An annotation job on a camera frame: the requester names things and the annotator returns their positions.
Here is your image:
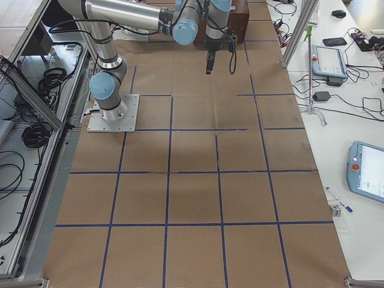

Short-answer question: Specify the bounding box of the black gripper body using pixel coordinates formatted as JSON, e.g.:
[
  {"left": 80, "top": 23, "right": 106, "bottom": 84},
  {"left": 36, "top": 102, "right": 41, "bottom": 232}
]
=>
[{"left": 205, "top": 26, "right": 238, "bottom": 52}]

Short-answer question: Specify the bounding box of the dark wooden drawer box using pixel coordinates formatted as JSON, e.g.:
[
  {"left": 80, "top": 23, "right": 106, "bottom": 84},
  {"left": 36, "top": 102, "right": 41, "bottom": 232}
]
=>
[{"left": 194, "top": 0, "right": 250, "bottom": 44}]

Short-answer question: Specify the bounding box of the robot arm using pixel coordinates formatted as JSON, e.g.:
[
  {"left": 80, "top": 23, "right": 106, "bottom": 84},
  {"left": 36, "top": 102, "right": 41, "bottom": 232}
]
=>
[{"left": 59, "top": 1, "right": 237, "bottom": 125}]

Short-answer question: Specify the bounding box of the teach pendant tablet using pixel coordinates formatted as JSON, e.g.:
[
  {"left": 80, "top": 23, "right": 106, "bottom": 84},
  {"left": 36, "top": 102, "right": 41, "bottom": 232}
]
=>
[{"left": 311, "top": 45, "right": 347, "bottom": 79}]

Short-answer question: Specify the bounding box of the black smartphone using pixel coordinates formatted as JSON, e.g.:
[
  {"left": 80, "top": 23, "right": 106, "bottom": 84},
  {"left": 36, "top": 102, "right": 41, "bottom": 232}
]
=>
[{"left": 322, "top": 37, "right": 347, "bottom": 47}]

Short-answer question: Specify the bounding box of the black power adapter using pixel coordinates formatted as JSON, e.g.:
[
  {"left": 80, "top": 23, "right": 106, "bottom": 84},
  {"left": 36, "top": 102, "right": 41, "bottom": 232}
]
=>
[{"left": 313, "top": 91, "right": 331, "bottom": 102}]

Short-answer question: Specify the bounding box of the black computer mouse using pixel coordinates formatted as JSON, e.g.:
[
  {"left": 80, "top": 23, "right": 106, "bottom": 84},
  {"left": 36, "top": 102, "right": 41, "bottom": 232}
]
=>
[{"left": 331, "top": 10, "right": 346, "bottom": 19}]

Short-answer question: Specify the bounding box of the blue white pen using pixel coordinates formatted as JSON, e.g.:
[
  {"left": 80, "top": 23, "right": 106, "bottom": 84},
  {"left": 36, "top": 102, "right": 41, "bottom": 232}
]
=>
[{"left": 325, "top": 187, "right": 353, "bottom": 217}]

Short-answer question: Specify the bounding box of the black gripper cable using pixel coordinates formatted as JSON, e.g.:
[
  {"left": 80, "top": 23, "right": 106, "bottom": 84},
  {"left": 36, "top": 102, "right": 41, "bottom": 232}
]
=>
[{"left": 203, "top": 0, "right": 238, "bottom": 75}]

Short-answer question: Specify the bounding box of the aluminium frame post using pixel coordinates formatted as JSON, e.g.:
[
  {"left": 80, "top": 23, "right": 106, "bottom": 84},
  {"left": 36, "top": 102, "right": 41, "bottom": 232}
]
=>
[{"left": 281, "top": 0, "right": 320, "bottom": 68}]

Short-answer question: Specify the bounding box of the green handled grabber stick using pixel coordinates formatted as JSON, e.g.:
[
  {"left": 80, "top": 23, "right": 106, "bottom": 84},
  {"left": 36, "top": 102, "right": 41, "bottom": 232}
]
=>
[{"left": 301, "top": 26, "right": 328, "bottom": 127}]

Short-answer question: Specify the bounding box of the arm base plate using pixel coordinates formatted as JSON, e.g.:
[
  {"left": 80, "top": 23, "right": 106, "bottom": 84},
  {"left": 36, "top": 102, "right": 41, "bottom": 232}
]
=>
[{"left": 87, "top": 94, "right": 140, "bottom": 133}]

